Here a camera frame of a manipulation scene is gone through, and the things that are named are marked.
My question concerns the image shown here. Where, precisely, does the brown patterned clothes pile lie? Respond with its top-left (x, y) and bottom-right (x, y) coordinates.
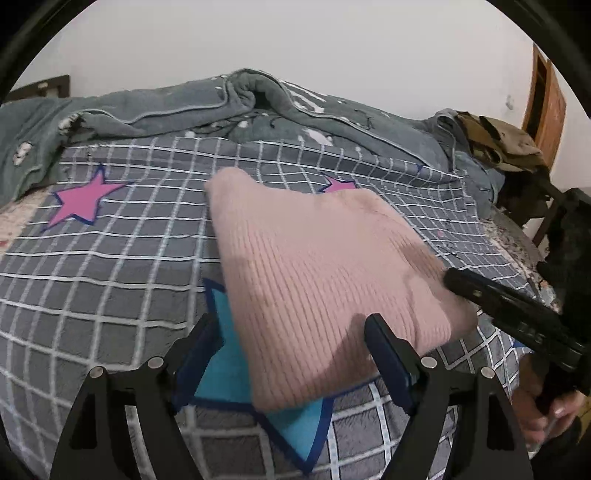
top-left (457, 112), bottom-right (549, 175)

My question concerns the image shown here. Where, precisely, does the grey-green fleece quilt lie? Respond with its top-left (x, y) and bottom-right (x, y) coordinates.
top-left (1, 69), bottom-right (505, 218)

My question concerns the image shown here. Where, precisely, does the dark chair by bed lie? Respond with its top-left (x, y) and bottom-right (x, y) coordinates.
top-left (497, 171), bottom-right (590, 316)

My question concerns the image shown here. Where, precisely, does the person's right hand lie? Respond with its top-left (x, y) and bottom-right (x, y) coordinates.
top-left (512, 354), bottom-right (581, 446)

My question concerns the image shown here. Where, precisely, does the grey checked star blanket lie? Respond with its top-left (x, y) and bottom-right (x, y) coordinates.
top-left (1, 137), bottom-right (540, 479)

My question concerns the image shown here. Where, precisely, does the pink knit sweater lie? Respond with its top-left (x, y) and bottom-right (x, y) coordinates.
top-left (205, 167), bottom-right (477, 412)

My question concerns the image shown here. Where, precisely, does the floral bed sheet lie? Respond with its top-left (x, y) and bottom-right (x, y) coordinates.
top-left (482, 207), bottom-right (556, 303)

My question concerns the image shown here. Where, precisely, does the dark wooden headboard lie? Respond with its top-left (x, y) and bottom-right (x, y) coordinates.
top-left (4, 75), bottom-right (70, 103)

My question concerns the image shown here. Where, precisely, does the brown wooden door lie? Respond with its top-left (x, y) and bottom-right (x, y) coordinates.
top-left (522, 45), bottom-right (567, 170)

